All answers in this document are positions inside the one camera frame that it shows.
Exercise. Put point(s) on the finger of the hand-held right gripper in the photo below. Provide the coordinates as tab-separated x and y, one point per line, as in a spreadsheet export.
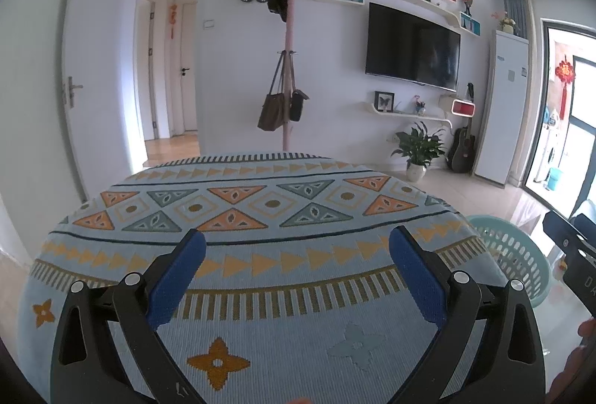
565	236

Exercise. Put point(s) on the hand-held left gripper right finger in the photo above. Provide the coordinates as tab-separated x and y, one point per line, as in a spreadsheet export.
414	278

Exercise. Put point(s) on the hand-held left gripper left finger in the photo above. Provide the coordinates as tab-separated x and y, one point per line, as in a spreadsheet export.
179	278

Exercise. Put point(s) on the teal plastic laundry basket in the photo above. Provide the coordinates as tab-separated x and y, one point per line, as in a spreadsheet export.
512	245

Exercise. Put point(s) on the black shoulder bag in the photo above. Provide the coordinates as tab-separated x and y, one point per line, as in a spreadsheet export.
298	104

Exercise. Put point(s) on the person's right hand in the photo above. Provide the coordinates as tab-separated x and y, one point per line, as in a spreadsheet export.
587	329

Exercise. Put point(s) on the blue bucket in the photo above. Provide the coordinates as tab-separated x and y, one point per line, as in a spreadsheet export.
554	178

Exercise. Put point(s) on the white washing machine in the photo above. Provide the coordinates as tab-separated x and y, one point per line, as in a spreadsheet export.
552	143

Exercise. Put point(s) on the sliding glass door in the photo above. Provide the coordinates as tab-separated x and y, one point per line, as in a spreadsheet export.
587	121

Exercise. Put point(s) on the patterned woven blanket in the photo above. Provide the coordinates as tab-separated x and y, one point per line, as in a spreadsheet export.
279	208

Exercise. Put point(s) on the potted green plant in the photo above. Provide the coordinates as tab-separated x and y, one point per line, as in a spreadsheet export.
419	148

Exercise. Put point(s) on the black acoustic guitar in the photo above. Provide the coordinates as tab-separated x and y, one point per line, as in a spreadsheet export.
462	148

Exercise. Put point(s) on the tall white refrigerator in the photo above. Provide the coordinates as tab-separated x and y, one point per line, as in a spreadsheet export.
503	106

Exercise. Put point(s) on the red knot ornament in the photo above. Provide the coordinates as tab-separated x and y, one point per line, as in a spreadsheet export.
564	73

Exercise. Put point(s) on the red and white box shelf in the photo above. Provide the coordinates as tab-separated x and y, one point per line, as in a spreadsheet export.
463	107

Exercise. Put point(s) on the small flower vase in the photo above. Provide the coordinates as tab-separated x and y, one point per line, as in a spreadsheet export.
420	106

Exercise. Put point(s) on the small black object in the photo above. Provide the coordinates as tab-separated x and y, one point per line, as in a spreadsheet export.
470	90

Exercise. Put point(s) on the brown tote bag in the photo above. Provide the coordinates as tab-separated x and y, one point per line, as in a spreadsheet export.
272	113

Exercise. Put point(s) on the white hallway door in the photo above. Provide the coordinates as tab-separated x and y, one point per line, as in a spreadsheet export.
188	69

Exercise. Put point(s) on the white room door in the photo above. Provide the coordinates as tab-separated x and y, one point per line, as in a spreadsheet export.
88	83

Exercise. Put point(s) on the flower pot on refrigerator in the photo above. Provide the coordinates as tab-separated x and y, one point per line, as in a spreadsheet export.
505	20

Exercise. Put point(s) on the small blue box shelf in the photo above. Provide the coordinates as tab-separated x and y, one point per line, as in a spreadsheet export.
470	23

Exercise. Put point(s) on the blue grey curtain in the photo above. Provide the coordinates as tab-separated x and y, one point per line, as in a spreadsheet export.
514	8

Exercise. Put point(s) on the pink coat rack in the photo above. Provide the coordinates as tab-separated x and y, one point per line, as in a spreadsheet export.
289	59

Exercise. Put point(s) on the red hanging ornament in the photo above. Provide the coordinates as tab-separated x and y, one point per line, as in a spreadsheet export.
173	15

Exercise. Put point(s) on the black cap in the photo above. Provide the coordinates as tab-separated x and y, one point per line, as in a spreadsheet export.
278	3

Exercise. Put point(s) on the white curved wall shelf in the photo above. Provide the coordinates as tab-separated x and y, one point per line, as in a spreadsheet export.
409	114

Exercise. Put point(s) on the black butterfly picture frame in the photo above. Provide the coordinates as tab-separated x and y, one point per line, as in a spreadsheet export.
384	100

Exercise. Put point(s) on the wall-mounted television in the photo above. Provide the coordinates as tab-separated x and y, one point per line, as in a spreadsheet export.
412	45

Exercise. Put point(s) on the white light switch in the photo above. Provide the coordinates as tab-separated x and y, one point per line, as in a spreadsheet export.
209	23

